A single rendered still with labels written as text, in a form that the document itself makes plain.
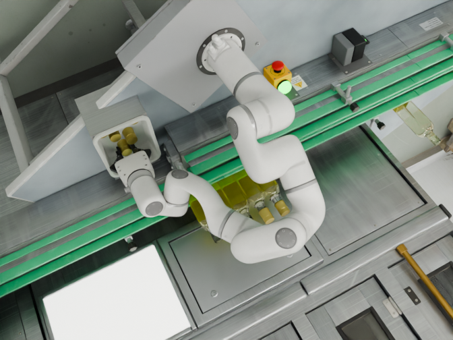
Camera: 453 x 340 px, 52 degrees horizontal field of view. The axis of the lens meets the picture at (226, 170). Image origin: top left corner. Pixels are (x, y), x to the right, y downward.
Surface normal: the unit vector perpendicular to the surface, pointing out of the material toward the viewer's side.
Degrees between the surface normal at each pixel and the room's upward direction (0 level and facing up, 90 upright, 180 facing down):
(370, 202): 90
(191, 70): 3
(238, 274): 91
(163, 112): 0
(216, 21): 3
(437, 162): 90
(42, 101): 90
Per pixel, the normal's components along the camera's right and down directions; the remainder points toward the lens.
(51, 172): 0.45, 0.74
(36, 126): -0.07, -0.52
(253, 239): -0.42, -0.02
